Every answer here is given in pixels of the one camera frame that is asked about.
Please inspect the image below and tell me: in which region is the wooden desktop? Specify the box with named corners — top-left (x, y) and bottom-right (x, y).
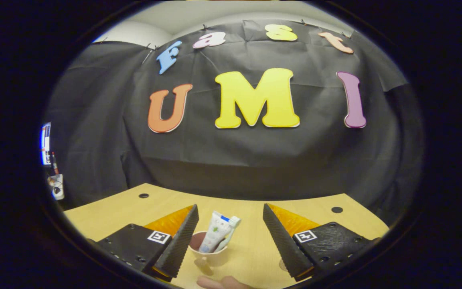
top-left (63, 183), bottom-right (390, 289)

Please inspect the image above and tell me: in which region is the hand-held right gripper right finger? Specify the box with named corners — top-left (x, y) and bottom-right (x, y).
top-left (262, 203), bottom-right (382, 281)

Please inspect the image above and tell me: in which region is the black backdrop cloth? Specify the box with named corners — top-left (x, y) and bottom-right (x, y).
top-left (45, 18), bottom-right (426, 225)

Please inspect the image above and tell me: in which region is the beige cup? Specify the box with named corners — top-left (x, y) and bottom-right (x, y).
top-left (188, 231), bottom-right (231, 277)

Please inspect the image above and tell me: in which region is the white toothpaste tube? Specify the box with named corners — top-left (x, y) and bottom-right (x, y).
top-left (199, 211), bottom-right (231, 253)

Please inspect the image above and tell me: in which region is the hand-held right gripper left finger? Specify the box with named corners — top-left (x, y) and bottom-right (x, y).
top-left (88, 204), bottom-right (200, 281)

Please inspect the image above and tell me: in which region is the blue white sign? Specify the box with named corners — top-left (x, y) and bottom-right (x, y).
top-left (41, 122), bottom-right (52, 166)

